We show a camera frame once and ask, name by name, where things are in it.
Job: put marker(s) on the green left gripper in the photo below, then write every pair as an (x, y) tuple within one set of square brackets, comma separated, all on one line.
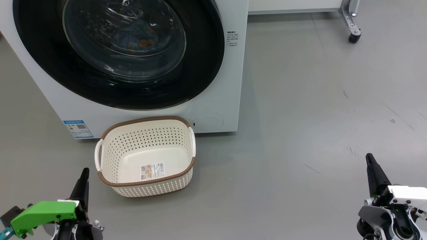
[(46, 211)]

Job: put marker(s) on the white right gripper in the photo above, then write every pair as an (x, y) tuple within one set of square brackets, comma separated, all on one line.
[(407, 195)]

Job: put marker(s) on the blue garment with handwritten text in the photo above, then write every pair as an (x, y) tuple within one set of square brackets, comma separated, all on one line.
[(133, 36)]

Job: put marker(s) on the black round glass washer door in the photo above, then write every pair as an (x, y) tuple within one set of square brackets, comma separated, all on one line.
[(200, 76)]

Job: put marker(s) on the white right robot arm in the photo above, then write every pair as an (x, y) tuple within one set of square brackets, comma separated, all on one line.
[(383, 223)]

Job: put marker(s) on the cream perforated laundry basket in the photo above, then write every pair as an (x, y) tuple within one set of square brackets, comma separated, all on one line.
[(133, 143)]

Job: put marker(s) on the white basket bottom label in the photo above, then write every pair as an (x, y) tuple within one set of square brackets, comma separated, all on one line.
[(152, 171)]

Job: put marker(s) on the white front-load washing machine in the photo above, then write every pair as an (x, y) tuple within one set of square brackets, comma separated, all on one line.
[(220, 100)]

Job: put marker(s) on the blue energy label sticker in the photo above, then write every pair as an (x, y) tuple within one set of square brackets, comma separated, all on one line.
[(78, 129)]

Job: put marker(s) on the black caster wheel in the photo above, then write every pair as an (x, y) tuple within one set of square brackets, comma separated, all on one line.
[(354, 38)]

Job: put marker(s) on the round white filter cover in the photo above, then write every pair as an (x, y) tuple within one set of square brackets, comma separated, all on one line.
[(208, 122)]

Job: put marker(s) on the silver metal furniture leg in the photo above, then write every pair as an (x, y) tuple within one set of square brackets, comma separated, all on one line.
[(348, 18)]

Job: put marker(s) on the white furniture panel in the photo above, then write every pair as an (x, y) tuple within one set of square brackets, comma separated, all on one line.
[(293, 5)]

